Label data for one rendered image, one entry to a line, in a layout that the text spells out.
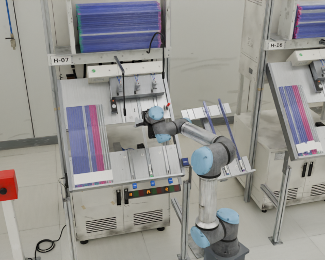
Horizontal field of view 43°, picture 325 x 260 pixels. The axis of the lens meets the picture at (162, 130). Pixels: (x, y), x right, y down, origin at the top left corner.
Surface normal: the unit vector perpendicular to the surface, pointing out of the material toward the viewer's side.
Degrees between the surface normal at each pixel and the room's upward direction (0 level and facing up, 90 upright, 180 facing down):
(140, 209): 90
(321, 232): 0
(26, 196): 0
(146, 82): 44
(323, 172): 90
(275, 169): 90
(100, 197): 90
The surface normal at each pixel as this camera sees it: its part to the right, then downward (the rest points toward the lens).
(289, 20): -0.97, 0.11
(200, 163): -0.82, 0.13
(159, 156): 0.18, -0.33
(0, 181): 0.25, 0.43
